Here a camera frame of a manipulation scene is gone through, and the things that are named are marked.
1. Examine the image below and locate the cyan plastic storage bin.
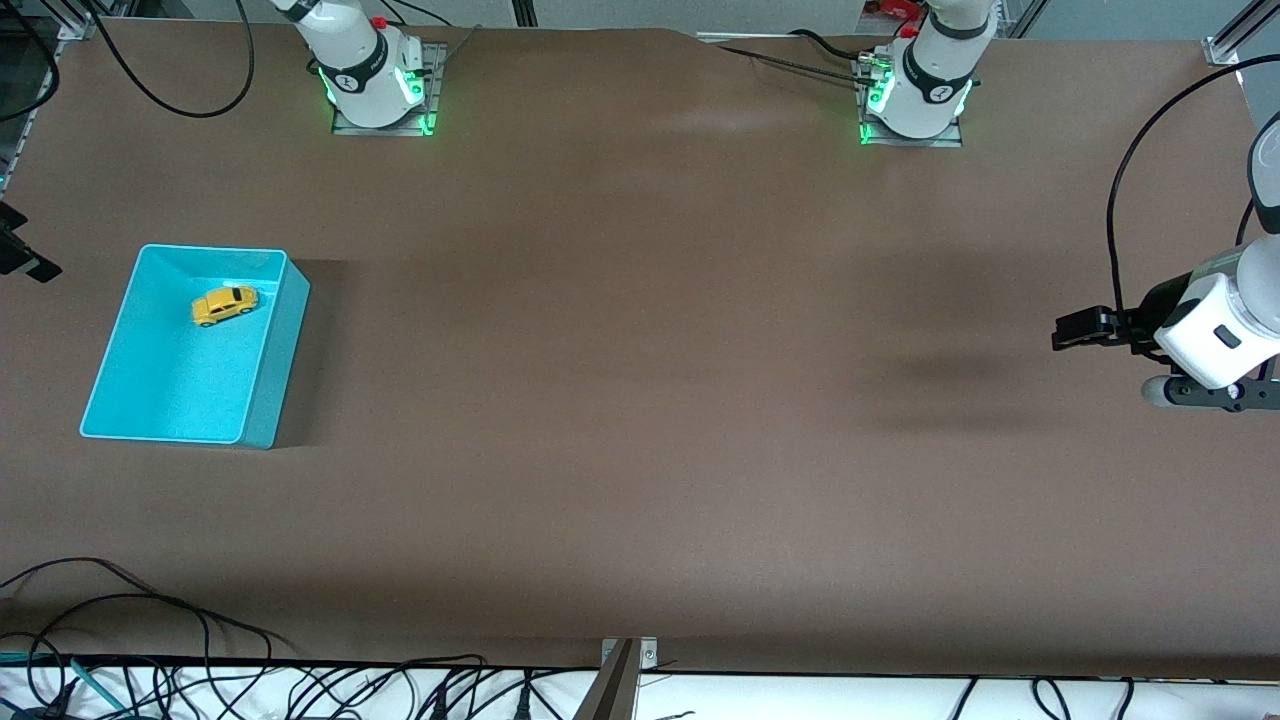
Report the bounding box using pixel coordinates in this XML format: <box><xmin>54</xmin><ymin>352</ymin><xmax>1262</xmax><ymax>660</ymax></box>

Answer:
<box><xmin>79</xmin><ymin>243</ymin><xmax>312</xmax><ymax>450</ymax></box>

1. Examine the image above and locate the yellow beetle toy car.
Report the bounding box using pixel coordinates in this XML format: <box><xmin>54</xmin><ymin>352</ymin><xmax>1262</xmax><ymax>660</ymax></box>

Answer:
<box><xmin>192</xmin><ymin>285</ymin><xmax>260</xmax><ymax>328</ymax></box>

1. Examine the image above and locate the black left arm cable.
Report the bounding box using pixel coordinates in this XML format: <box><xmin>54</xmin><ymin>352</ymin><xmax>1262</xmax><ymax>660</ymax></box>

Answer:
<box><xmin>1105</xmin><ymin>48</ymin><xmax>1280</xmax><ymax>336</ymax></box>

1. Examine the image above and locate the grey table edge rail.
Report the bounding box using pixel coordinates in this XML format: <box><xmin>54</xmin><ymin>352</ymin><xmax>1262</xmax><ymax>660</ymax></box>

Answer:
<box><xmin>0</xmin><ymin>0</ymin><xmax>101</xmax><ymax>193</ymax></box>

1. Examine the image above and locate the thin black right gripper cable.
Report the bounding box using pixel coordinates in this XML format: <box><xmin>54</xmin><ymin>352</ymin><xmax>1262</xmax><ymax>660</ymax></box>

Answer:
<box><xmin>0</xmin><ymin>0</ymin><xmax>57</xmax><ymax>126</ymax></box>

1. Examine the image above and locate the black looping right arm cable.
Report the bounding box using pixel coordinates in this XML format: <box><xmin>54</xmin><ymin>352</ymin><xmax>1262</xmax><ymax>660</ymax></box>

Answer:
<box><xmin>88</xmin><ymin>0</ymin><xmax>255</xmax><ymax>119</ymax></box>

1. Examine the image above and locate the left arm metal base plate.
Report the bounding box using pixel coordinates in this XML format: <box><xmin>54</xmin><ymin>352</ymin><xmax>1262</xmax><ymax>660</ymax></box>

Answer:
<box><xmin>853</xmin><ymin>55</ymin><xmax>966</xmax><ymax>149</ymax></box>

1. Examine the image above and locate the aluminium frame profile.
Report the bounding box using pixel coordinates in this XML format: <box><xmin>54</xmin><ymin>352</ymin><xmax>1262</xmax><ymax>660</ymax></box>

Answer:
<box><xmin>1205</xmin><ymin>0</ymin><xmax>1280</xmax><ymax>67</ymax></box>

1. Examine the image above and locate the long black table cable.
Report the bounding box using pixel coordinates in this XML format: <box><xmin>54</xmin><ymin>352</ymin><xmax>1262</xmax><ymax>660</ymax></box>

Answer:
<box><xmin>0</xmin><ymin>556</ymin><xmax>161</xmax><ymax>601</ymax></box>
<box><xmin>0</xmin><ymin>592</ymin><xmax>298</xmax><ymax>663</ymax></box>

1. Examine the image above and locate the thick black base cable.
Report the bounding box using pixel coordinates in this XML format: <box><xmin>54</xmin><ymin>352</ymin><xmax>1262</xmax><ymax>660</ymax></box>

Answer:
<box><xmin>790</xmin><ymin>28</ymin><xmax>876</xmax><ymax>63</ymax></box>

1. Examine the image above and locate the thin black base cable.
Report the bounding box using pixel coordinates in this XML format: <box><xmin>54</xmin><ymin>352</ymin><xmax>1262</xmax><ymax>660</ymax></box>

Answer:
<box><xmin>715</xmin><ymin>44</ymin><xmax>863</xmax><ymax>83</ymax></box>

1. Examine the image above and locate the teal cable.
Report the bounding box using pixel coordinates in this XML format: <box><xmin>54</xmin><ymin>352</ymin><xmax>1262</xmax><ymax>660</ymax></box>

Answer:
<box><xmin>0</xmin><ymin>650</ymin><xmax>126</xmax><ymax>713</ymax></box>

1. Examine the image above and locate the small metal table bracket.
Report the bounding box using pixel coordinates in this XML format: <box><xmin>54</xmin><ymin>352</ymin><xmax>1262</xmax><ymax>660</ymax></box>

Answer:
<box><xmin>600</xmin><ymin>637</ymin><xmax>659</xmax><ymax>669</ymax></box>

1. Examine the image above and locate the grey metal camera pole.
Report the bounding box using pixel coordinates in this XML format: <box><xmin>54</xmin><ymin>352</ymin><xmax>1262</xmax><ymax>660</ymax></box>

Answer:
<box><xmin>573</xmin><ymin>640</ymin><xmax>641</xmax><ymax>720</ymax></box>

